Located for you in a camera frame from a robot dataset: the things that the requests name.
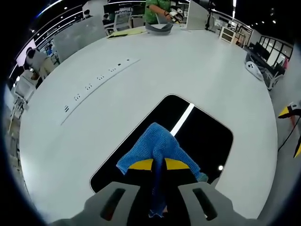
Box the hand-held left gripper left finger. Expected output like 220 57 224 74
50 158 155 226

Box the white framed box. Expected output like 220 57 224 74
220 25 237 43

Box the black tablet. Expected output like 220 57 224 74
89 94 235 195

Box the grey curved headband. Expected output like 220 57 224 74
145 21 174 37

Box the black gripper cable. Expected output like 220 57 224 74
277 113 301 151

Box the white device with three dots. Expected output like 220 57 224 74
246 60 264 81

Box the white upright panel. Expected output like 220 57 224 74
187 0 209 31

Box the yellow paper sheet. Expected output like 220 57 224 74
107 25 148 39

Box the black tripod stand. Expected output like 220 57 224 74
204 0 216 31

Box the blue cleaning cloth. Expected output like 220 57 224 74
116 122 209 218

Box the grey partition panel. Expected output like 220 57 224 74
53 16 108 63

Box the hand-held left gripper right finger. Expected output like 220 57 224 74
164 157 259 226

